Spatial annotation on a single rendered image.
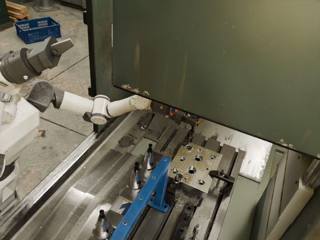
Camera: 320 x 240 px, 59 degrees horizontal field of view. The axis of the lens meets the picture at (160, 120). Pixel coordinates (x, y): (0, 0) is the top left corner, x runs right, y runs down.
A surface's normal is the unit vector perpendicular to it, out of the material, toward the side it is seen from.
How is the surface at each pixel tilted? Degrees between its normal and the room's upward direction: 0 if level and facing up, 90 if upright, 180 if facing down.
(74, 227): 8
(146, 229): 0
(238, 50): 90
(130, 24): 90
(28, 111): 24
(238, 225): 0
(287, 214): 90
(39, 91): 45
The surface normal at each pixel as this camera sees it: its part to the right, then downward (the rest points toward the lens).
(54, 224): 0.04, -0.69
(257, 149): -0.07, -0.48
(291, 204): -0.42, 0.54
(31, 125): 0.88, 0.04
